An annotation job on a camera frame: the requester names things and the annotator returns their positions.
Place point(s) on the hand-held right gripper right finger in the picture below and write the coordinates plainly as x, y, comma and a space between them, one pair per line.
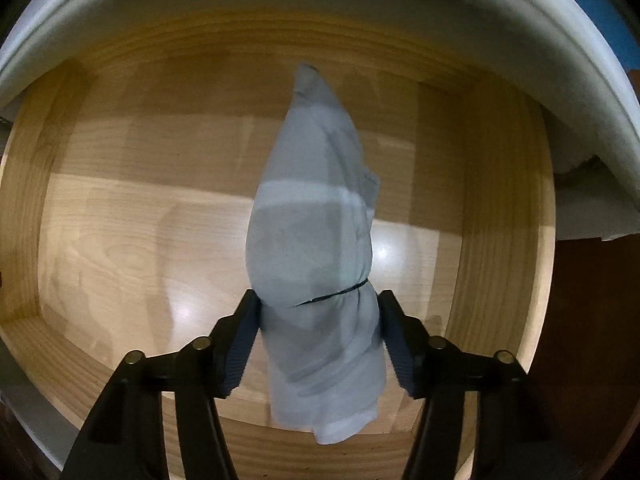
397, 350

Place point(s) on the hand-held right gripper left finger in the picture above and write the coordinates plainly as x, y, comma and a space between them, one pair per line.
240, 355

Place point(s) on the light grey underwear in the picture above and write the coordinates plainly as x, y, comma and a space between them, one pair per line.
310, 240

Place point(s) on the grey wooden drawer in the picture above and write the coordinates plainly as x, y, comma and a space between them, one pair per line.
125, 240

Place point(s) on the patterned white cabinet cover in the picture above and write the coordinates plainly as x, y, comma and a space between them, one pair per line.
590, 210

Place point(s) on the blue foam mat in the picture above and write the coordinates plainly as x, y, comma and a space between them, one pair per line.
600, 15

